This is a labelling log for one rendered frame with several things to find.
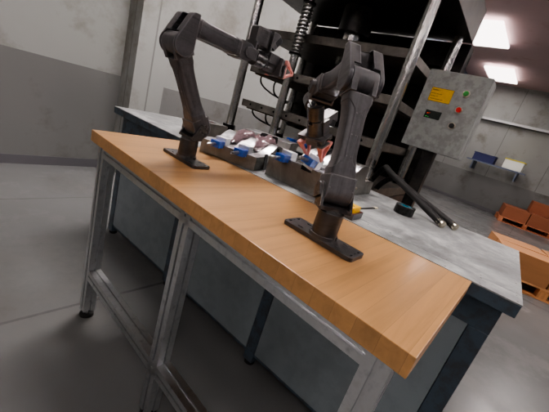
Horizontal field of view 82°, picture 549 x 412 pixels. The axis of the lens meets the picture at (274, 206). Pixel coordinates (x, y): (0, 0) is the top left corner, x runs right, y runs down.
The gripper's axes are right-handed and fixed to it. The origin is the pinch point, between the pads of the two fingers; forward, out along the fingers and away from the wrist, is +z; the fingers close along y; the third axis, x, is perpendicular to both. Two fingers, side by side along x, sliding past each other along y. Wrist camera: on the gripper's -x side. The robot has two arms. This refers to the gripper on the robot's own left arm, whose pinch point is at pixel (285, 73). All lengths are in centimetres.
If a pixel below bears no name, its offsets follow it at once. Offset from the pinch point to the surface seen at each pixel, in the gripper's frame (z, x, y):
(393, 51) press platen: 73, -34, -5
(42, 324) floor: -66, 121, 26
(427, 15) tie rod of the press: 64, -49, -20
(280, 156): -11.6, 30.4, -19.8
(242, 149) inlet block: -16.0, 33.0, -4.0
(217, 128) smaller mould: 13, 34, 49
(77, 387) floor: -65, 121, -8
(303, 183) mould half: -7.6, 36.7, -30.6
